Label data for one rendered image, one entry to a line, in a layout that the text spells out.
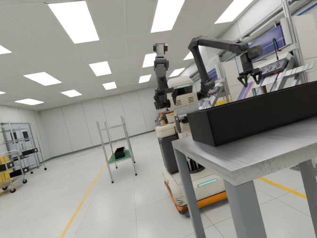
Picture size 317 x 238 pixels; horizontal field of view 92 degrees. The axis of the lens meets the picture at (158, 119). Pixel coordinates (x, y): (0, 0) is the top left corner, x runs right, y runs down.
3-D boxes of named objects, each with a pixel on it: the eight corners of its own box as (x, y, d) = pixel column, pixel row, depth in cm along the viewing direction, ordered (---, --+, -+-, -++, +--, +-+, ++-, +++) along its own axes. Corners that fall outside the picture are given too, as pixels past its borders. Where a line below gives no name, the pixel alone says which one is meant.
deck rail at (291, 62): (273, 109, 179) (269, 106, 178) (271, 109, 181) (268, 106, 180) (296, 59, 188) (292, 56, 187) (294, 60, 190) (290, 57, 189)
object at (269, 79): (284, 82, 186) (281, 80, 185) (244, 92, 250) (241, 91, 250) (294, 60, 190) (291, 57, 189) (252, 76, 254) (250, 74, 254)
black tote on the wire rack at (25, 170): (20, 174, 461) (19, 170, 461) (9, 178, 455) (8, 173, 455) (29, 170, 500) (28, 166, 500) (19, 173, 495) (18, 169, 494)
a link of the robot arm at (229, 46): (200, 42, 127) (191, 46, 124) (201, 34, 124) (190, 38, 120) (249, 50, 97) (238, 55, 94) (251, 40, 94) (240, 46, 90)
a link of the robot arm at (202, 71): (193, 40, 133) (184, 44, 130) (203, 33, 121) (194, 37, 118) (210, 88, 143) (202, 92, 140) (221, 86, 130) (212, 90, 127)
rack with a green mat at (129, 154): (111, 183, 262) (95, 121, 260) (116, 168, 351) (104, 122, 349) (137, 175, 271) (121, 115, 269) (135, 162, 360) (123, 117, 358)
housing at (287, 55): (294, 63, 189) (285, 56, 187) (260, 75, 237) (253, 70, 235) (296, 57, 190) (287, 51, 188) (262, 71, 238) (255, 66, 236)
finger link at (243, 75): (257, 84, 94) (253, 69, 93) (247, 87, 92) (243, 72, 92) (248, 87, 100) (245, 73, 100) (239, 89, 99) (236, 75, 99)
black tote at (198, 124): (304, 107, 71) (299, 84, 71) (358, 103, 54) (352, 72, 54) (192, 140, 62) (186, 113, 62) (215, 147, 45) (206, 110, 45)
